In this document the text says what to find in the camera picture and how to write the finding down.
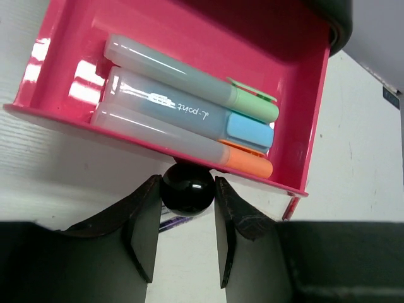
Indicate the blue highlighter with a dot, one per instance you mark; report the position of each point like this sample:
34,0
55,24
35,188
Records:
178,108

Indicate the orange highlighter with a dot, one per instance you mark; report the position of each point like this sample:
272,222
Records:
144,128

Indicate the pink top drawer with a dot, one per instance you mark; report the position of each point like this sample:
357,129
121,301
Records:
277,47

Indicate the green highlighter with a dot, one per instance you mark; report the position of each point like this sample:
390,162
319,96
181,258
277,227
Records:
232,94

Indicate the blue pen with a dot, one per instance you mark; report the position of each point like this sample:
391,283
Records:
169,220

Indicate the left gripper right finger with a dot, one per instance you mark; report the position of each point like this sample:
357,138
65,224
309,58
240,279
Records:
249,252

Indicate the black drawer cabinet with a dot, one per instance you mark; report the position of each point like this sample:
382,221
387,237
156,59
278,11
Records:
339,16

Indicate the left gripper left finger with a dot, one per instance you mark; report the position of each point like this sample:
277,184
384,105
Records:
137,217

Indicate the left blue corner label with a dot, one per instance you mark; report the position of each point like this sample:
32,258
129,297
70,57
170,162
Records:
392,96

